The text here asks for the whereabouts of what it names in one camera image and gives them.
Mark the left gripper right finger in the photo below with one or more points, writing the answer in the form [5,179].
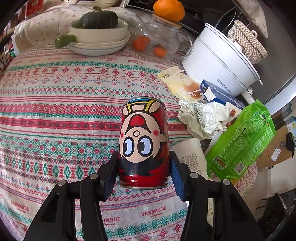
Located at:
[216,210]

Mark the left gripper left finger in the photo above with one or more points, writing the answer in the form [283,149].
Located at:
[55,220]

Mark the red cartoon drink can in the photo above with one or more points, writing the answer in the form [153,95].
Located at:
[144,144]

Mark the green snack bag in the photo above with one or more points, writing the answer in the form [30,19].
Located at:
[238,148]

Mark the white plastic bottle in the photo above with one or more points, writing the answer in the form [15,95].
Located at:
[190,153]

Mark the cardboard box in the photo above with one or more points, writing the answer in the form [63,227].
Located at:
[276,152]

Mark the crumpled paper wrapper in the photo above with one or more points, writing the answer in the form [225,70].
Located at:
[203,119]

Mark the red green patterned tablecloth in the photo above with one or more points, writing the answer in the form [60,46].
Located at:
[60,119]

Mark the blue white carton box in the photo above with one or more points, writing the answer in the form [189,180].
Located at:
[214,94]

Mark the cream ice cream wrapper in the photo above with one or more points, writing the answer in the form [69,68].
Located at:
[181,85]

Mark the white electric cooking pot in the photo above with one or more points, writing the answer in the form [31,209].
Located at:
[221,62]

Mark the mandarin inside teapot right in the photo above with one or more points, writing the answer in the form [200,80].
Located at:
[159,51]

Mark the mandarin inside teapot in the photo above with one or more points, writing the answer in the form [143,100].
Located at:
[159,51]
[140,43]

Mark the glass teapot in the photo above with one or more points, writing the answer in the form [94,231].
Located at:
[165,33]

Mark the mandarin inside teapot left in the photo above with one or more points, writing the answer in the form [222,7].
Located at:
[140,43]

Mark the dark green squash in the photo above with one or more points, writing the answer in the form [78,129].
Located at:
[98,19]

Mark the floral white cloth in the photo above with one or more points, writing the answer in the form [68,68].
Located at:
[254,13]

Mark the orange mandarin on teapot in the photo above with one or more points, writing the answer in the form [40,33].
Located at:
[171,10]

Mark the cream bowl green handle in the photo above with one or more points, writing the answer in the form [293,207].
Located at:
[81,36]

